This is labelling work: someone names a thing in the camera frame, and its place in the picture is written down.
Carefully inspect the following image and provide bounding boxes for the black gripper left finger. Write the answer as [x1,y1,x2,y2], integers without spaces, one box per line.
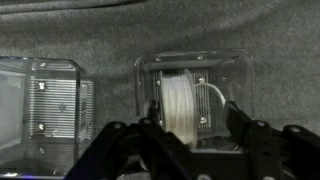
[64,100,192,180]

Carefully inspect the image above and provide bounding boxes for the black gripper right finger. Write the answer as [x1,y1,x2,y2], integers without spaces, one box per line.
[224,101,320,180]

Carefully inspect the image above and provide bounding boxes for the white ribbon roll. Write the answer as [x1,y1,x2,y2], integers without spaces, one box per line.
[159,68,228,149]

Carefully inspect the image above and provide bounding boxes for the clear plastic tray left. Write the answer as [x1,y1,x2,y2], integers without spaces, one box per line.
[134,49,252,152]

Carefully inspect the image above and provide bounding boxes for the gray tablecloth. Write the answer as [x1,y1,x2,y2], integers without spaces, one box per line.
[0,0,320,133]

